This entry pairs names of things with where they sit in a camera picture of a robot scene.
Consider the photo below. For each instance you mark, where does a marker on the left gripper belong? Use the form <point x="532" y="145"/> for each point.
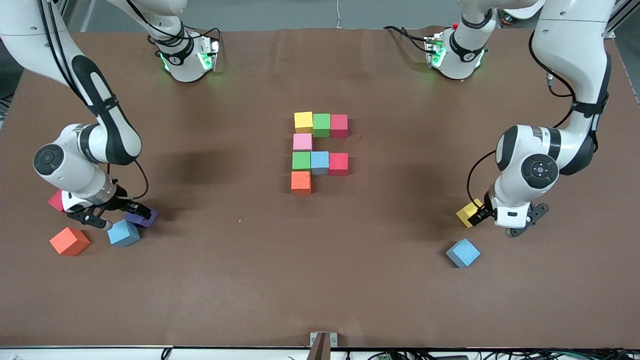
<point x="484" y="214"/>

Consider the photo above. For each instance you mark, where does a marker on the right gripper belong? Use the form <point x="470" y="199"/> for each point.
<point x="120" y="201"/>

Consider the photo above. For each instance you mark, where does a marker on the purple foam block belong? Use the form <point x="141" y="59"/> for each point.
<point x="149" y="220"/>

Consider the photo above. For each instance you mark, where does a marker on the yellow foam block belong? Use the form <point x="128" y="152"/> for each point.
<point x="467" y="214"/>
<point x="303" y="122"/>

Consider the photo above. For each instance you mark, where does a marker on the blue foam block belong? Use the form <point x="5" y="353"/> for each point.
<point x="123" y="233"/>
<point x="320" y="163"/>
<point x="463" y="252"/>

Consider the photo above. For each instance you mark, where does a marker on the red foam block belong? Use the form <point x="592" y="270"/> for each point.
<point x="338" y="164"/>
<point x="339" y="126"/>
<point x="56" y="201"/>

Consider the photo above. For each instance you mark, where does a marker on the orange foam block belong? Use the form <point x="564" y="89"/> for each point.
<point x="69" y="241"/>
<point x="301" y="182"/>

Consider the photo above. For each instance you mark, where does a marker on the green foam block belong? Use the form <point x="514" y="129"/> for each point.
<point x="321" y="125"/>
<point x="301" y="161"/>

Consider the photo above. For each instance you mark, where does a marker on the pink foam block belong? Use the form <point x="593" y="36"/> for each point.
<point x="302" y="142"/>

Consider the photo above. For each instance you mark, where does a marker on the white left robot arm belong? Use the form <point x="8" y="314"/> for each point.
<point x="570" y="30"/>

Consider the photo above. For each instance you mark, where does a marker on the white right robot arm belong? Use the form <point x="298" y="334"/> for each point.
<point x="30" y="35"/>

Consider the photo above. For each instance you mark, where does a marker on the metal base connector panel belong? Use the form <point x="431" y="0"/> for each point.
<point x="212" y="55"/>
<point x="434" y="50"/>

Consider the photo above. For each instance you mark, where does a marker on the brown table mat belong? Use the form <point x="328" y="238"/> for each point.
<point x="320" y="290"/>

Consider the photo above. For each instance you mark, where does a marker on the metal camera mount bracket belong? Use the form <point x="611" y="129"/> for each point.
<point x="323" y="342"/>

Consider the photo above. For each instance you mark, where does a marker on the aluminium frame post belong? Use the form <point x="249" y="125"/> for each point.
<point x="61" y="6"/>
<point x="622" y="15"/>

